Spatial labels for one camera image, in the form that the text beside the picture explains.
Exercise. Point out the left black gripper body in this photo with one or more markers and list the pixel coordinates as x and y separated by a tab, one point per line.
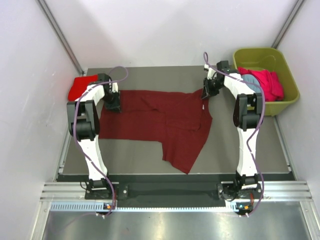
111	98

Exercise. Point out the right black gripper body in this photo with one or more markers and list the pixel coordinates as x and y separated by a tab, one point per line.
213	86

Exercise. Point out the dark red t-shirt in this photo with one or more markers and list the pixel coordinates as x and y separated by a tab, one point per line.
180	121

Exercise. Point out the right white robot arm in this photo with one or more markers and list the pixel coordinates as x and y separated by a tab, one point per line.
248	116

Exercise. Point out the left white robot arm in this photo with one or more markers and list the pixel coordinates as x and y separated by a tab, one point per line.
84	125

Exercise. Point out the light blue garment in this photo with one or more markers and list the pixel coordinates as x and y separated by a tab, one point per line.
251	82

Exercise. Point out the folded bright red t-shirt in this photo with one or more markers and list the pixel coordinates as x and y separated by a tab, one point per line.
79	86

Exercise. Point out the pink garment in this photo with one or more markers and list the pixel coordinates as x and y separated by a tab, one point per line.
269	83

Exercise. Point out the olive green plastic bin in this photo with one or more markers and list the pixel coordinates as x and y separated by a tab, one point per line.
269	67

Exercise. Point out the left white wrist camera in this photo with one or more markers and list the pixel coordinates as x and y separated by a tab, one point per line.
114	87

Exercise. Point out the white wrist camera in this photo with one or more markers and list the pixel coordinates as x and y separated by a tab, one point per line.
210	72
114	87

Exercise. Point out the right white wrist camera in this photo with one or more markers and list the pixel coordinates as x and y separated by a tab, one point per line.
210	72

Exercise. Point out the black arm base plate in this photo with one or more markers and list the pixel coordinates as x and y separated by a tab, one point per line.
220	191

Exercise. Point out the grey slotted cable duct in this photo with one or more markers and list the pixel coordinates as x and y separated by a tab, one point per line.
104	207

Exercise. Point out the aluminium front rail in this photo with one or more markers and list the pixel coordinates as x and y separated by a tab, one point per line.
278	191

